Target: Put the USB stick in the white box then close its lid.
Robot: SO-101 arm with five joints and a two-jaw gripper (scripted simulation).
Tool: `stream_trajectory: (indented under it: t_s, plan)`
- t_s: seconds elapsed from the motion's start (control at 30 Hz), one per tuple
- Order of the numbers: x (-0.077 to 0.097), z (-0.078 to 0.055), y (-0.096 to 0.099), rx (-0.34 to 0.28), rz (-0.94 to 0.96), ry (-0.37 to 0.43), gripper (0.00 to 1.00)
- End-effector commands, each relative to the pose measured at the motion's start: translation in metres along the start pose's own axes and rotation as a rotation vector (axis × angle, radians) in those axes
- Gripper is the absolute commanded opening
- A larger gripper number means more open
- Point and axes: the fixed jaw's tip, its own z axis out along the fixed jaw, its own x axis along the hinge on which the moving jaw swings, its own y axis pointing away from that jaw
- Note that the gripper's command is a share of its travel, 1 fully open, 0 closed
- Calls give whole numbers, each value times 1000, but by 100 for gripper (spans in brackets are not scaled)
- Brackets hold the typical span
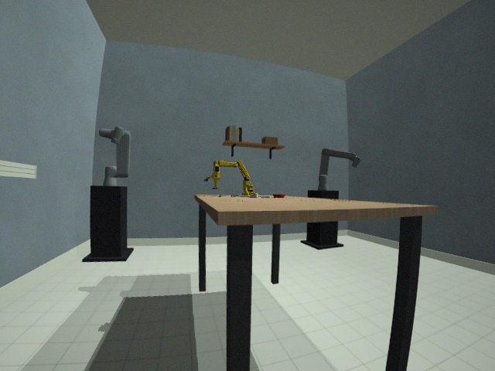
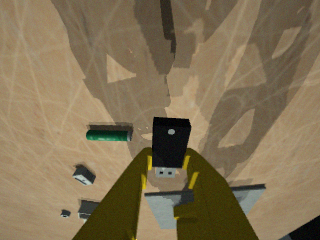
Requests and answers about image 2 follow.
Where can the grey hex nut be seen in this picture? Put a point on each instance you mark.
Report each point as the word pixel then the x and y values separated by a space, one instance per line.
pixel 65 214

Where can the black usb stick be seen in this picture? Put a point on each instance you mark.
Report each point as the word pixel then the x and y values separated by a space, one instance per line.
pixel 169 143

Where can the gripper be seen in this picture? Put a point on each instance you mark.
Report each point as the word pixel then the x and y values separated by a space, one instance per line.
pixel 219 215

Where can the dark green cylinder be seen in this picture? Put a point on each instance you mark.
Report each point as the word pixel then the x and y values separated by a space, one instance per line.
pixel 109 135

